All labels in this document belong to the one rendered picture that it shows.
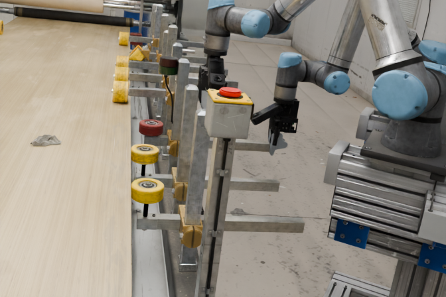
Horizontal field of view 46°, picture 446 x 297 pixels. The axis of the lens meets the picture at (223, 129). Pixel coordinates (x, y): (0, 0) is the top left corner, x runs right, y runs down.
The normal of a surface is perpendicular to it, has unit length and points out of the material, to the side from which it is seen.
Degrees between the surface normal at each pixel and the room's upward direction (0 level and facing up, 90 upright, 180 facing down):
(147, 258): 0
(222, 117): 90
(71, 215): 0
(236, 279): 0
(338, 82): 90
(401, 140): 72
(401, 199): 90
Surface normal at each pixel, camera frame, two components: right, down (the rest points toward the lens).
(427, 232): -0.40, 0.23
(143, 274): 0.12, -0.95
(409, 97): -0.58, 0.29
